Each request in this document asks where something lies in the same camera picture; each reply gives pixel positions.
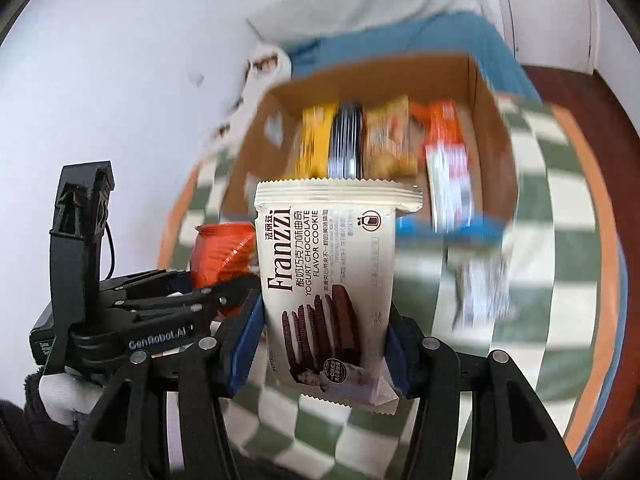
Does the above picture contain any black cable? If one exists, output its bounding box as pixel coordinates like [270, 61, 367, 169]
[102, 224, 117, 281]

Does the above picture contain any blue bed sheet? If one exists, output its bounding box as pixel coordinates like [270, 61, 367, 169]
[283, 11, 541, 102]

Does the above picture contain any orange snack packet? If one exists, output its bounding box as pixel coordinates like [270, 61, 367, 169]
[409, 100, 464, 145]

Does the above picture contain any white door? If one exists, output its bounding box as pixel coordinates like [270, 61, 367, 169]
[499, 0, 598, 74]

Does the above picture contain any yellow black snack bag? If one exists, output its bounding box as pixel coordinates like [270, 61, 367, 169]
[293, 102, 364, 179]

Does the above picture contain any cardboard milk box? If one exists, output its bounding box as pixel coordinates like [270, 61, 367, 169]
[220, 54, 518, 243]

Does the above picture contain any grey white snack packet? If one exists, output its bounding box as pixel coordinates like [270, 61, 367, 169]
[447, 247, 511, 330]

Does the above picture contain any bear print pillow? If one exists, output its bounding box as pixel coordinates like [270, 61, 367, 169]
[205, 44, 292, 156]

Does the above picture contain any Franzzi chocolate cookie packet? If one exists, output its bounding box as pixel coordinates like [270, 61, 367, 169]
[254, 179, 423, 414]

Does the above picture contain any orange red chip packet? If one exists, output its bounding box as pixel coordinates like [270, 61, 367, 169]
[190, 222, 260, 321]

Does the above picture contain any yellow biscuit ball bag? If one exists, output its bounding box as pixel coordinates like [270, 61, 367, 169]
[362, 96, 419, 180]

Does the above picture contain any green white checkered mat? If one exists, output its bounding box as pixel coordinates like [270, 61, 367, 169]
[156, 93, 629, 480]

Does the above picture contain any dark fuzzy clothing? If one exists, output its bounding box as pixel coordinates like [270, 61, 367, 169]
[0, 370, 77, 480]

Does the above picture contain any silver red strip packet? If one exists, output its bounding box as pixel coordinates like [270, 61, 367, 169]
[425, 143, 474, 233]

